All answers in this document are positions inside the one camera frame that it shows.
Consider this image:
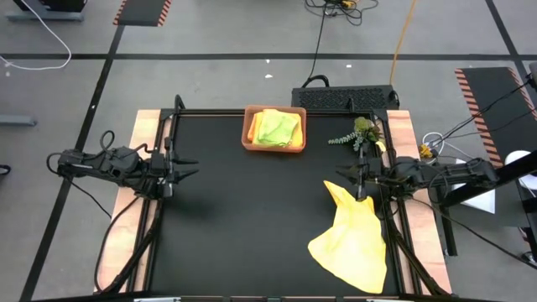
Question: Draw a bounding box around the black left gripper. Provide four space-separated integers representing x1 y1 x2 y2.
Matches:
150 136 200 198

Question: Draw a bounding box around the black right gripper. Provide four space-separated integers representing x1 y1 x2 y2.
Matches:
335 142 383 200

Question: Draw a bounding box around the yellow microfiber towel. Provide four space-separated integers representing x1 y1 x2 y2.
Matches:
307 180 388 294

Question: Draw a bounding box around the orange microfiber towel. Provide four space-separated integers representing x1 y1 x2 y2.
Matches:
247 108 304 150

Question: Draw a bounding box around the green microfiber towel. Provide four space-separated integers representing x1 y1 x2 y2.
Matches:
254 109 301 148

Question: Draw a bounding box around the green artificial succulent plant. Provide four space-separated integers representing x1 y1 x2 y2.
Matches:
327 116 386 153

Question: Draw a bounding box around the orange translucent plastic bin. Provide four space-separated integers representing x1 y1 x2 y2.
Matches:
241 104 308 154

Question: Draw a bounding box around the black perforated computer case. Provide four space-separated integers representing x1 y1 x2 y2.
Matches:
291 85 400 112

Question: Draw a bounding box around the white paper sheet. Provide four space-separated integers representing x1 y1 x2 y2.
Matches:
455 158 497 215

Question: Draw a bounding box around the black stand beam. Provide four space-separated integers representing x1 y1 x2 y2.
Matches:
440 150 537 209

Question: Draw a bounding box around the black mat with orange stripes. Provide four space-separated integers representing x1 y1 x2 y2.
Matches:
455 66 537 169
112 0 173 28

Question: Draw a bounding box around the grey table foot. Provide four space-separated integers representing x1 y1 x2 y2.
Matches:
4 10 85 23
0 115 38 127

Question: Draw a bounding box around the black aluminium table frame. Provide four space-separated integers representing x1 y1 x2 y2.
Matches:
94 94 452 302

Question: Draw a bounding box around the black floor cable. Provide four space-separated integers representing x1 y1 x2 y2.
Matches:
304 0 378 85

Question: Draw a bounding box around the yellow power cable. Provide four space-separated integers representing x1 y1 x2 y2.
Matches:
388 0 419 86

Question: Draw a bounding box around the white floor cable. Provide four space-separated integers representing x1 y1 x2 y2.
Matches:
0 0 73 71

